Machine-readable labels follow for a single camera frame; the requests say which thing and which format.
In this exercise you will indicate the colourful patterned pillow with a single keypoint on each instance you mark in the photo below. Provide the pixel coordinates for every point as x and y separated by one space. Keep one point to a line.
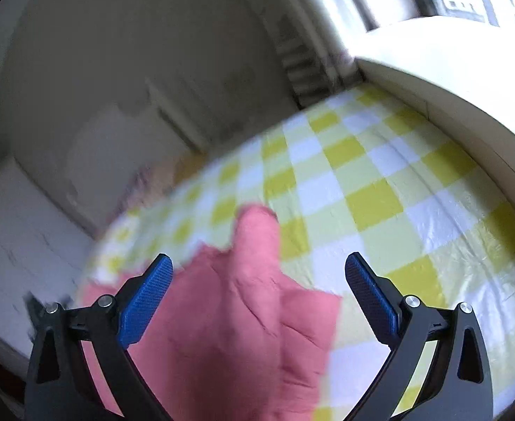
152 183

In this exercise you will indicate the striped grey curtain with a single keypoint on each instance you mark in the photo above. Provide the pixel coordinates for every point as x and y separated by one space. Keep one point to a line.
315 42

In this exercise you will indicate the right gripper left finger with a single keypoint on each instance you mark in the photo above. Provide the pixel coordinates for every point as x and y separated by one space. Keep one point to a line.
59 384

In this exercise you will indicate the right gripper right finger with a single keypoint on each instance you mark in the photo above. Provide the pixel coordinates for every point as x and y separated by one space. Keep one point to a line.
458 383

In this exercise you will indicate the pink quilted down jacket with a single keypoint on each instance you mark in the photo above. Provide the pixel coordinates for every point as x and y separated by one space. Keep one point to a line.
236 339

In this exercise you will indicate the yellow white checkered bedsheet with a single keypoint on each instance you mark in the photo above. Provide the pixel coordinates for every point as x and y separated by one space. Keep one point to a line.
363 173

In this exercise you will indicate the white window sill ledge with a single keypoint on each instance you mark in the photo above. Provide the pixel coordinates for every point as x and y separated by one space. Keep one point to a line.
464 71

